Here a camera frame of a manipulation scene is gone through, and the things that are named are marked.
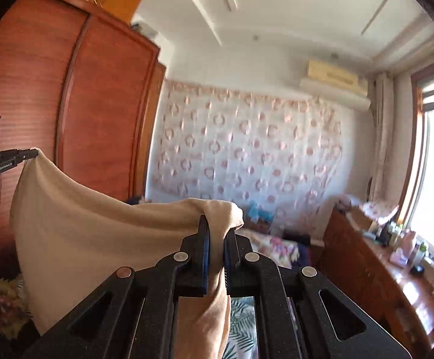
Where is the palm leaf print quilt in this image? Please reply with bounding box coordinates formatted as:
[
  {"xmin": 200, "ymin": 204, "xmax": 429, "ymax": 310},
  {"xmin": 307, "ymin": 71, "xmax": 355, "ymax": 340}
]
[{"xmin": 223, "ymin": 296, "xmax": 258, "ymax": 359}]

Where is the wall air conditioner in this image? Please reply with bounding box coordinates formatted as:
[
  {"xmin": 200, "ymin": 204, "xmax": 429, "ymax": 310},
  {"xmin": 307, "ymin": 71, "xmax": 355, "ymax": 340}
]
[{"xmin": 300, "ymin": 60, "xmax": 371, "ymax": 112}]

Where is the long wooden sideboard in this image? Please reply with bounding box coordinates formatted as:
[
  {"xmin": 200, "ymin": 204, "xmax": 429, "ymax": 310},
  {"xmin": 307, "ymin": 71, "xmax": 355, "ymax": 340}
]
[{"xmin": 319, "ymin": 209, "xmax": 434, "ymax": 358}]

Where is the blue toy on bed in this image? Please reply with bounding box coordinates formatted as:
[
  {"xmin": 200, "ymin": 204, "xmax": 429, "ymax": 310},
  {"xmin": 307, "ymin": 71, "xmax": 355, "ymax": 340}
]
[{"xmin": 246, "ymin": 201, "xmax": 275, "ymax": 224}]

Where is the cardboard box on sideboard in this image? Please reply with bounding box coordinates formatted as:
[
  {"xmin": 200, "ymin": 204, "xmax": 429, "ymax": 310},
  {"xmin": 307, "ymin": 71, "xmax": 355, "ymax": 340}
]
[{"xmin": 346, "ymin": 207, "xmax": 373, "ymax": 231}]

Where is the beige t-shirt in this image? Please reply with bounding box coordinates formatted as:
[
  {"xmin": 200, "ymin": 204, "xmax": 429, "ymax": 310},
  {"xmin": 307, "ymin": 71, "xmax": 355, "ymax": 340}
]
[{"xmin": 10, "ymin": 154, "xmax": 243, "ymax": 358}]

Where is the floral bed blanket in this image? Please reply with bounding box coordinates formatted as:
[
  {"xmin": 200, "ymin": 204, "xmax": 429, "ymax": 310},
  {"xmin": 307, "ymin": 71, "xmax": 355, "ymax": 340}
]
[{"xmin": 236, "ymin": 228, "xmax": 300, "ymax": 269}]

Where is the circle pattern sheer curtain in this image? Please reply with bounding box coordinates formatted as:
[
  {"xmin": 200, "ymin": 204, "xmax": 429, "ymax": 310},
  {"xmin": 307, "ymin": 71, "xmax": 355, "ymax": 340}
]
[{"xmin": 146, "ymin": 80, "xmax": 342, "ymax": 232}]

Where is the red-brown wooden wardrobe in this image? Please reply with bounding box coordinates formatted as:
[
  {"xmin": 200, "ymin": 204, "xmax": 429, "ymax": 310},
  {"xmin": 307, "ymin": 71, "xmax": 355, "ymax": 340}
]
[{"xmin": 0, "ymin": 0, "xmax": 167, "ymax": 277}]

